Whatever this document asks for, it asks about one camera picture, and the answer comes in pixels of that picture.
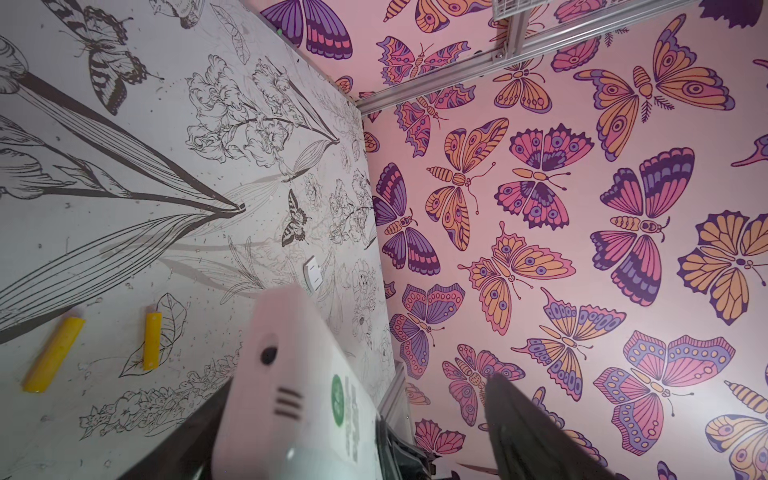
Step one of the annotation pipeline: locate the small white remote control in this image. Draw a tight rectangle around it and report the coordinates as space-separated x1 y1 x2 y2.
212 285 383 479

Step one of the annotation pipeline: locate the white battery cover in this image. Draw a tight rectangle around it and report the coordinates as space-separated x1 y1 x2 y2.
303 256 323 292

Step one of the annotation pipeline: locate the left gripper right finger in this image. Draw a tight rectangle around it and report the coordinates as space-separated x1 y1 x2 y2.
485 374 614 480

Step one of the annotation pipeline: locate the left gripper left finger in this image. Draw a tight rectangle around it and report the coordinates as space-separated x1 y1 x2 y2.
119 380 232 480

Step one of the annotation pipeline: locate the yellow battery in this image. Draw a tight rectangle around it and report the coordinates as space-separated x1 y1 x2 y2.
23 317 86 393
143 312 163 371

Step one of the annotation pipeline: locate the white wire basket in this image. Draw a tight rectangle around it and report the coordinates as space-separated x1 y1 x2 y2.
491 0 551 21

